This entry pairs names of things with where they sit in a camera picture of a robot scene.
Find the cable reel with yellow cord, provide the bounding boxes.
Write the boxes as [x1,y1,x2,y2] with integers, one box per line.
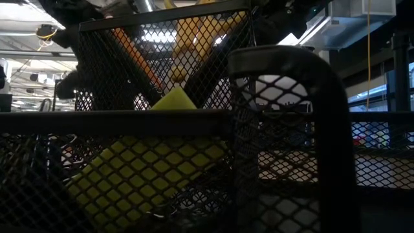
[35,24,59,49]

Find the black mesh desk organizer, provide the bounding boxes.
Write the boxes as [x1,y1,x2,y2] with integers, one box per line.
[0,0,414,233]

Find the yellow-handled scissors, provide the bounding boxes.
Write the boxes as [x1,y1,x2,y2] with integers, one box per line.
[163,0,248,83]

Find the black monitor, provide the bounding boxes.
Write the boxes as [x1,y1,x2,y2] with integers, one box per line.
[0,93,13,111]

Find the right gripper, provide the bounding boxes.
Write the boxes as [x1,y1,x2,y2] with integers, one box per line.
[254,0,329,46]

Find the black aluminium rig frame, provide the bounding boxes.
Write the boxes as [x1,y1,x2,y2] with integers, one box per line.
[389,30,412,153]

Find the black office chair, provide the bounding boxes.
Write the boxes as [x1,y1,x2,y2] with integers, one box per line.
[38,98,52,112]

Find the yellow sticky note pad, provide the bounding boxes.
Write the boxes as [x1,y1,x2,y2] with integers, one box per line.
[66,85,229,233]

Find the black binder clip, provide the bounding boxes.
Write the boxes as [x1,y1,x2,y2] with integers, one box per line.
[60,134,82,182]

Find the large window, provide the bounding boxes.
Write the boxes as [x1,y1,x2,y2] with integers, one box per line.
[345,61,414,113]

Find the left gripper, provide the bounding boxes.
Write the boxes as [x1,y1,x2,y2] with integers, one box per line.
[38,0,130,100]

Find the large silver air duct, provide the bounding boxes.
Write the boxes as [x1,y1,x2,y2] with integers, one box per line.
[303,0,397,49]

